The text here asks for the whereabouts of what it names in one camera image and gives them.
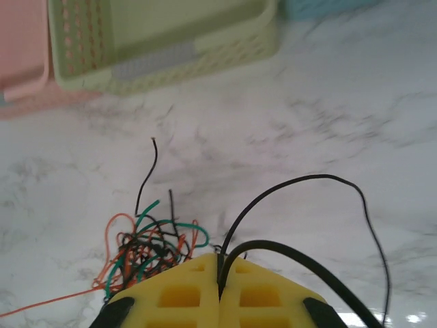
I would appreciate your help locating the pink plastic basket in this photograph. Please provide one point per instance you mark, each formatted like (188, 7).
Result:
(20, 51)

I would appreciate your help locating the green plastic basket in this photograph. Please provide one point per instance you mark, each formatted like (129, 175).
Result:
(170, 30)

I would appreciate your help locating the blue plastic basket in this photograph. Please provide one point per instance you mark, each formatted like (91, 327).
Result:
(327, 8)

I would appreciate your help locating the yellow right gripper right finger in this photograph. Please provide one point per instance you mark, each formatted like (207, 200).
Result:
(263, 300)

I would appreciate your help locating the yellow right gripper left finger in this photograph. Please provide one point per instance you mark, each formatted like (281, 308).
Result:
(177, 300)

